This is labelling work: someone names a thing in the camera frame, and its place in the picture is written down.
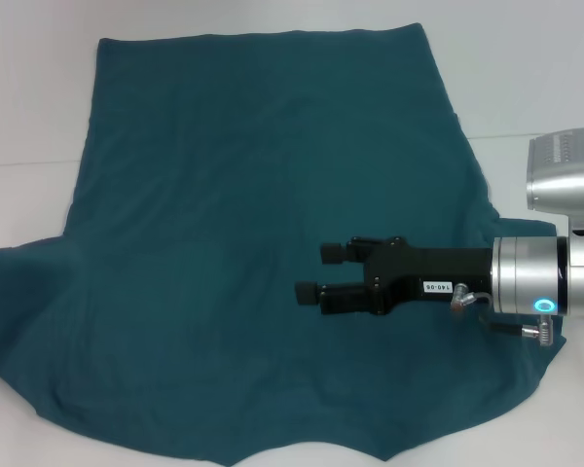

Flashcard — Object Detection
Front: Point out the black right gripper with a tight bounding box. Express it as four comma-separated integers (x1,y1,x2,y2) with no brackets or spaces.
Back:
294,235,495,318

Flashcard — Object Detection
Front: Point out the blue shirt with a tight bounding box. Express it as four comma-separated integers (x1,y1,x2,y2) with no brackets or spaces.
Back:
0,21,569,467

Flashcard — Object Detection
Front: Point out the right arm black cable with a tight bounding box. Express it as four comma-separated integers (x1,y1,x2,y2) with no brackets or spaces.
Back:
449,281,555,348

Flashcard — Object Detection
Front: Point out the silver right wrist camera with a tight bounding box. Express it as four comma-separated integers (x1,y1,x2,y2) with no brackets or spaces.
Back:
524,126,584,239

